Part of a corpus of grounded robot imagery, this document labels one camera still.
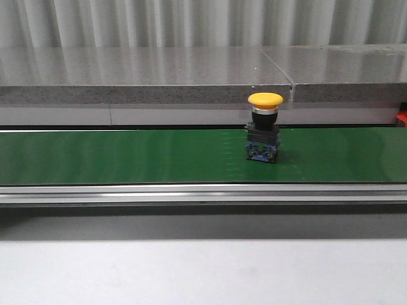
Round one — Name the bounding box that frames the white pleated curtain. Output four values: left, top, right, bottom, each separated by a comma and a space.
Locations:
1, 1, 406, 47

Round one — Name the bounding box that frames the yellow mushroom push button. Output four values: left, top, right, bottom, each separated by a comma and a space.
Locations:
245, 92, 284, 163

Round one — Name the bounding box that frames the green conveyor belt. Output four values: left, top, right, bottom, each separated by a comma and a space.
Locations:
1, 127, 406, 186

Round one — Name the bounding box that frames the red plastic object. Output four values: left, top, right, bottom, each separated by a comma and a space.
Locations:
396, 102, 407, 127

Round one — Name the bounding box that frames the grey stone counter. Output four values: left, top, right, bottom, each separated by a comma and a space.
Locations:
1, 44, 406, 126

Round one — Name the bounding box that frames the aluminium conveyor frame rail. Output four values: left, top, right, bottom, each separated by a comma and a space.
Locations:
1, 182, 406, 215

